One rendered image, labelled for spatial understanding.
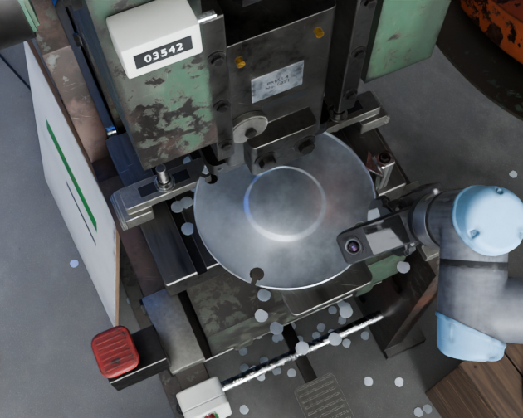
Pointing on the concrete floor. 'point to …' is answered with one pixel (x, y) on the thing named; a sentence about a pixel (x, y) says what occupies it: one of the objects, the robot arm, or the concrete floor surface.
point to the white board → (75, 186)
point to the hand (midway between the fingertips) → (370, 226)
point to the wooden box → (485, 386)
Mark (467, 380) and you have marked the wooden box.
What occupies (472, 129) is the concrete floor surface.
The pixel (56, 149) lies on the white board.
